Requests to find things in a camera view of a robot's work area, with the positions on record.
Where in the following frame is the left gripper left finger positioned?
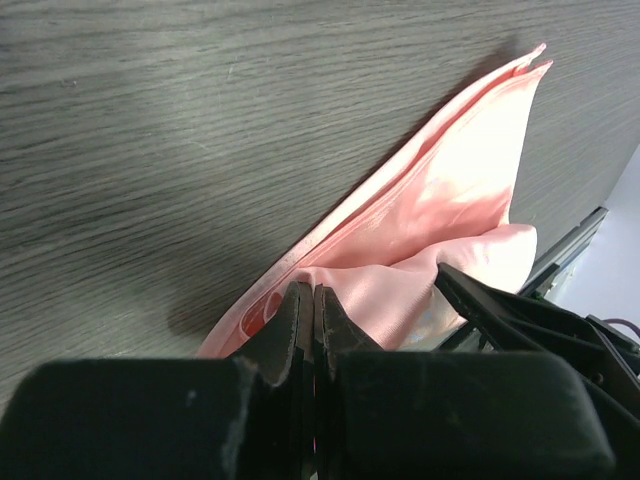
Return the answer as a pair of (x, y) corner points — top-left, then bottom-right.
(1, 282), (314, 479)

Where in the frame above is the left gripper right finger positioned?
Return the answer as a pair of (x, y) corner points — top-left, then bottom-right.
(315, 289), (618, 479)

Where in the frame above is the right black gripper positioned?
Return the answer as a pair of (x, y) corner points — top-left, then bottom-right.
(435, 263), (639, 400)

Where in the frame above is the pink satin napkin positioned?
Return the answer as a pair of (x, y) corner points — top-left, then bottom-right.
(199, 50), (549, 358)

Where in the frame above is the aluminium front rail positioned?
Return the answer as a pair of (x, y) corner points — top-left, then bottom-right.
(519, 207), (608, 299)

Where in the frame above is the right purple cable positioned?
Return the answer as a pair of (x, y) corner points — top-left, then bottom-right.
(599, 317), (640, 341)

